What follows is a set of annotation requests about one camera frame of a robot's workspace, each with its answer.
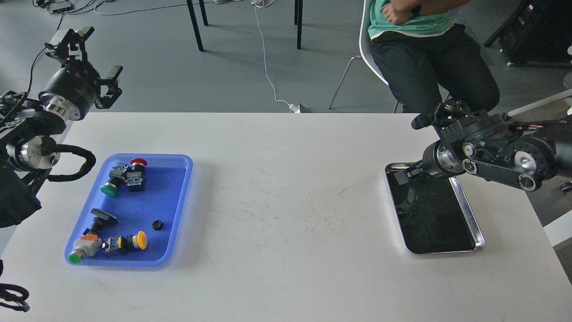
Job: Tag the white chair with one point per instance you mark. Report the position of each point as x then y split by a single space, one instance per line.
364 48

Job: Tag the green push button switch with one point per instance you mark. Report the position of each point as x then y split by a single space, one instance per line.
116 178

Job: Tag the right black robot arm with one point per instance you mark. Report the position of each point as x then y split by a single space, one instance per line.
519 154

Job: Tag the steel metal tray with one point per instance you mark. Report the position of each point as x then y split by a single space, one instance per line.
433 214

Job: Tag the yellow push button switch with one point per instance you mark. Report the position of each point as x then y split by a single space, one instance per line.
121 245

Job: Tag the red push button switch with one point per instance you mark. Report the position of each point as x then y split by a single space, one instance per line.
135 178

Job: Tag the black equipment case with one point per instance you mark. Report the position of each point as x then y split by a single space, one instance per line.
536 34

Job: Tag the blue plastic tray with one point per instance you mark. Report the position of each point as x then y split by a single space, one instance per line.
167 178

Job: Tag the power strip on floor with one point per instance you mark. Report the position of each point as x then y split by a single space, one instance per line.
54 6

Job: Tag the black selector switch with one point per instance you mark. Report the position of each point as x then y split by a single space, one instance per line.
101 220

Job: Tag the green grey push button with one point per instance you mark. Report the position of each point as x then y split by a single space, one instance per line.
86 246

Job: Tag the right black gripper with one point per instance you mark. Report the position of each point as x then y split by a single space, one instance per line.
437 161

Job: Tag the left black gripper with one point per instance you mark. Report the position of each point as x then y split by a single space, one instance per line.
78 83

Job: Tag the seated person green shirt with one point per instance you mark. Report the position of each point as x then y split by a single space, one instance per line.
419 50

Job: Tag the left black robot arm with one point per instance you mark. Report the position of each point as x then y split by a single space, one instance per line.
30 154

